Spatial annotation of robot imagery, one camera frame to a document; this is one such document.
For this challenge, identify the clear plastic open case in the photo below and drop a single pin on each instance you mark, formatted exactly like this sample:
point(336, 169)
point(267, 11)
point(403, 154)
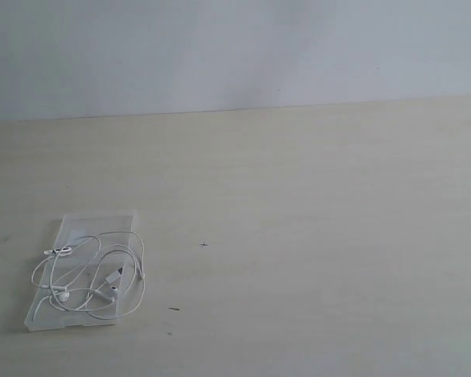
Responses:
point(51, 310)

